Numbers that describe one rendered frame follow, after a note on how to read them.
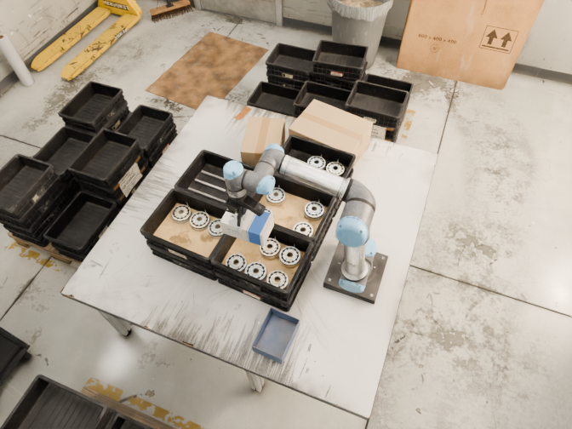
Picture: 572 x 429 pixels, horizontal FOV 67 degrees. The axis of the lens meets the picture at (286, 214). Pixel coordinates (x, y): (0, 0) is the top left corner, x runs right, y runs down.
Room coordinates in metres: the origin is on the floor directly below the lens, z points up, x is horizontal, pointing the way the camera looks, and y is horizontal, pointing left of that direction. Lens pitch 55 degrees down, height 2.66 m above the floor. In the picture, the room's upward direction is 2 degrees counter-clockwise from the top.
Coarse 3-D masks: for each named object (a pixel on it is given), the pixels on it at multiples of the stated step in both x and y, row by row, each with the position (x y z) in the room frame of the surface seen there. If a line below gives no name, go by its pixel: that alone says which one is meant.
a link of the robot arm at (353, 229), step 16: (352, 208) 0.91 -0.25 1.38; (368, 208) 0.91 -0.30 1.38; (352, 224) 0.84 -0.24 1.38; (368, 224) 0.86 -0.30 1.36; (352, 240) 0.81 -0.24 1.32; (368, 240) 0.85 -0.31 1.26; (352, 256) 0.84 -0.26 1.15; (352, 272) 0.84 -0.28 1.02; (368, 272) 0.88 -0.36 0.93; (352, 288) 0.81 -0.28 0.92
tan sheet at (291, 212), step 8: (264, 200) 1.38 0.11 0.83; (288, 200) 1.37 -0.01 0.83; (296, 200) 1.37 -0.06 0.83; (304, 200) 1.37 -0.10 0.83; (272, 208) 1.33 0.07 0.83; (280, 208) 1.32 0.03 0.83; (288, 208) 1.32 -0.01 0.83; (296, 208) 1.32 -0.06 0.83; (304, 208) 1.32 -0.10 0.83; (280, 216) 1.27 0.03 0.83; (288, 216) 1.27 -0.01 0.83; (296, 216) 1.27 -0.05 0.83; (304, 216) 1.26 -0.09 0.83; (280, 224) 1.22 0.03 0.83; (288, 224) 1.22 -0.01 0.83; (312, 224) 1.21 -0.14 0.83
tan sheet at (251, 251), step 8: (240, 240) 1.13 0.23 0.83; (232, 248) 1.09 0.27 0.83; (240, 248) 1.09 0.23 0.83; (248, 248) 1.09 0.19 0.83; (256, 248) 1.09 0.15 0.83; (248, 256) 1.04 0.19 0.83; (256, 256) 1.04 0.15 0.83; (288, 256) 1.03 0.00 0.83; (224, 264) 1.00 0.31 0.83; (248, 264) 1.00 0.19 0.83; (264, 264) 0.99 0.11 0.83; (272, 264) 0.99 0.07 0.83; (280, 264) 0.99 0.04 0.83; (256, 272) 0.95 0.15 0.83; (288, 272) 0.94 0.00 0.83
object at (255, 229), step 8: (224, 216) 1.07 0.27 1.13; (232, 216) 1.07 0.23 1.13; (248, 216) 1.06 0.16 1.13; (256, 216) 1.06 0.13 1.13; (264, 216) 1.06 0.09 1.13; (272, 216) 1.07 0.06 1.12; (224, 224) 1.03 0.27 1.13; (248, 224) 1.02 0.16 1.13; (256, 224) 1.02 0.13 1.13; (264, 224) 1.02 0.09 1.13; (272, 224) 1.06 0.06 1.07; (224, 232) 1.04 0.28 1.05; (232, 232) 1.02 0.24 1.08; (240, 232) 1.01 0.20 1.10; (248, 232) 0.99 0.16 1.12; (256, 232) 0.98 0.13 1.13; (264, 232) 0.98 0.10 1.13; (248, 240) 0.99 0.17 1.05; (256, 240) 0.98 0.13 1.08; (264, 240) 0.98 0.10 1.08
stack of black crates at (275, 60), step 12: (276, 48) 3.26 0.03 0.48; (288, 48) 3.29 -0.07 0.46; (300, 48) 3.24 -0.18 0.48; (276, 60) 3.23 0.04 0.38; (288, 60) 3.22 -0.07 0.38; (300, 60) 3.22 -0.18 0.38; (276, 72) 3.04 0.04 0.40; (288, 72) 2.99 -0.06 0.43; (300, 72) 2.94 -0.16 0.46; (288, 84) 2.99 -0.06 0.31; (300, 84) 2.95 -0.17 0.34
